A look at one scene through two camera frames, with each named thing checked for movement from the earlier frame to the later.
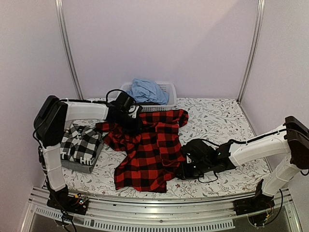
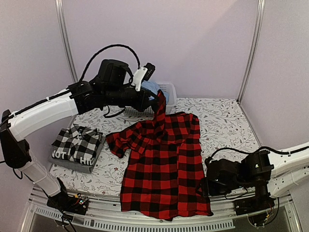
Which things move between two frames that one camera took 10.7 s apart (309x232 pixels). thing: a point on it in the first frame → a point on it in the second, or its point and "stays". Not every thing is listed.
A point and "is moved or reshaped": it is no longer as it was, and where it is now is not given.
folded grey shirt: (87, 168) stays
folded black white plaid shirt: (79, 144) stays
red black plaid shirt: (153, 151) is moved or reshaped
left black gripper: (137, 128) → (143, 102)
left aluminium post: (62, 17) stays
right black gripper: (184, 174) → (207, 189)
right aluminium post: (259, 24) stays
